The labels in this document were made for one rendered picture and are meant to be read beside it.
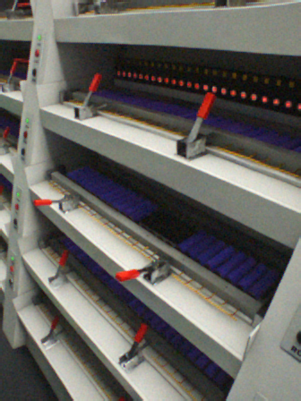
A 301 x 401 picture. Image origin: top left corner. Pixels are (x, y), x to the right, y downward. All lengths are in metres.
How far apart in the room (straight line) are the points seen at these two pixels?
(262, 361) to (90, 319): 0.39
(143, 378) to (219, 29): 0.55
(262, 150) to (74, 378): 0.65
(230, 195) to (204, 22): 0.22
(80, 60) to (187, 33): 0.39
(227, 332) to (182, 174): 0.21
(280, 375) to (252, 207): 0.19
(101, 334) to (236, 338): 0.31
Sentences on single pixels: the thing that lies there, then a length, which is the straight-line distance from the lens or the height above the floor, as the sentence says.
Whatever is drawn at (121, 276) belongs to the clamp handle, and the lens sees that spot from 0.43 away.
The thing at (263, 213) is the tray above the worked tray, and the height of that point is 0.70.
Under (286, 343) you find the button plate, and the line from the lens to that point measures 0.37.
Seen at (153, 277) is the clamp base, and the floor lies 0.55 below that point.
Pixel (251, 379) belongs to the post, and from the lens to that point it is 0.42.
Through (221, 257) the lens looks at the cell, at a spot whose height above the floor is 0.59.
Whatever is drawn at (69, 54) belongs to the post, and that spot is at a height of 0.85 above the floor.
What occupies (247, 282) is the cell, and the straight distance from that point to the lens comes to 0.47.
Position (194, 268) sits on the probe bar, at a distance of 0.47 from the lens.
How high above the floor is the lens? 0.78
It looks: 18 degrees down
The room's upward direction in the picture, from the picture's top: 14 degrees clockwise
